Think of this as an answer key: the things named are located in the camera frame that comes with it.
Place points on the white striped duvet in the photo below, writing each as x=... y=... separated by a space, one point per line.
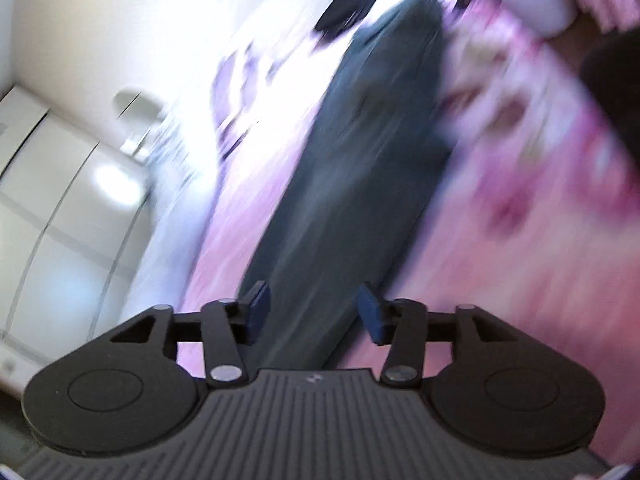
x=182 y=157

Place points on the dark grey garment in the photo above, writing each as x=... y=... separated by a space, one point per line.
x=373 y=160

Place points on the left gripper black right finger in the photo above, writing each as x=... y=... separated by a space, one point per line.
x=401 y=321

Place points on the white wardrobe with doors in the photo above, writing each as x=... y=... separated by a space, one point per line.
x=75 y=222

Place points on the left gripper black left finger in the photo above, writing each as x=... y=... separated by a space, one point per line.
x=243 y=319

